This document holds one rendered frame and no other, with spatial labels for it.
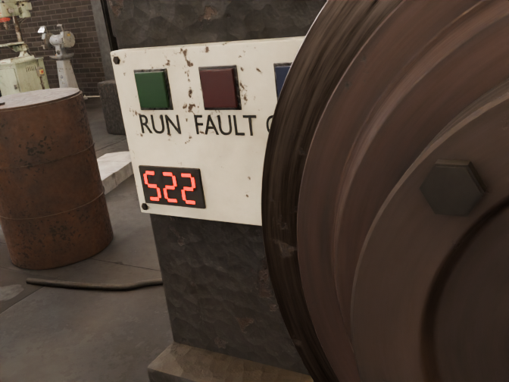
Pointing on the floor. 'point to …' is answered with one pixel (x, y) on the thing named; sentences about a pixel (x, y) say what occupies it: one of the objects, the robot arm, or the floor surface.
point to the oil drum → (50, 180)
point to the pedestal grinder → (67, 39)
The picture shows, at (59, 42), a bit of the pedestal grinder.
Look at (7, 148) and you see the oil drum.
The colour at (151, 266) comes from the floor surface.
